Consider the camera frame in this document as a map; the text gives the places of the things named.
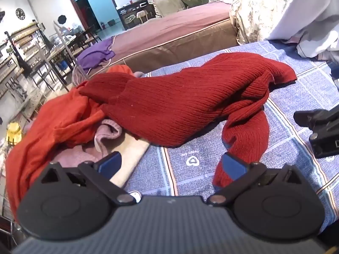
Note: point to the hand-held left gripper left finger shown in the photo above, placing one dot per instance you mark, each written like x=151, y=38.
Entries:
x=110, y=164

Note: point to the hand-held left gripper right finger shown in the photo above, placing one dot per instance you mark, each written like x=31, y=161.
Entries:
x=233, y=167

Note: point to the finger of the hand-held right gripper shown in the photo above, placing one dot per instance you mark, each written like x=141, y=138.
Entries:
x=324, y=144
x=309, y=117

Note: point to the red knit sweater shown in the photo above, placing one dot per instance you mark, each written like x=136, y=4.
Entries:
x=172, y=105

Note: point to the cream folded cloth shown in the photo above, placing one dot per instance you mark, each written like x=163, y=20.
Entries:
x=132, y=150

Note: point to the pink knit sweater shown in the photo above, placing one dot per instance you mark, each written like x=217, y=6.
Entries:
x=106, y=135

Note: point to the orange garment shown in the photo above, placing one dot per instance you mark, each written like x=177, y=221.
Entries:
x=53, y=121

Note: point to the yellow container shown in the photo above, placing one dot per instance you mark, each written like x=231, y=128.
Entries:
x=13, y=133

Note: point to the white hanging sheet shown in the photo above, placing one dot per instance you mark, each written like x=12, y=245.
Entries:
x=304, y=10

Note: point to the purple garment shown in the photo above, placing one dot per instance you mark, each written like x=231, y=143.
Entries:
x=92, y=54

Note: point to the dining table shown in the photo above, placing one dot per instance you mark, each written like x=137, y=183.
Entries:
x=61, y=55

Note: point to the floral duvet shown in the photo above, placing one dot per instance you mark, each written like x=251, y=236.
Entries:
x=254, y=10

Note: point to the dark dining chair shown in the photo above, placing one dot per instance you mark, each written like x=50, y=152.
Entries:
x=90, y=35

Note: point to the brown bed with mauve cover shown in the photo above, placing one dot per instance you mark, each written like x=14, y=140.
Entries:
x=172, y=31

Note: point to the dark wooden sideboard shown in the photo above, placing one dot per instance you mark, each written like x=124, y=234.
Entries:
x=132, y=13

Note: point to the dark framed doorway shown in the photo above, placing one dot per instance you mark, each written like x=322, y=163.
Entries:
x=92, y=2

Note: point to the beige cushion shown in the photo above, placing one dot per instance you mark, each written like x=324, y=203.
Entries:
x=169, y=5

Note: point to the wall display rack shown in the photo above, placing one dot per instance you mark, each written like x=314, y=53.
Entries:
x=18, y=58

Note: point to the black wall clock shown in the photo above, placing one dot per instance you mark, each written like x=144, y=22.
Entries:
x=20, y=13

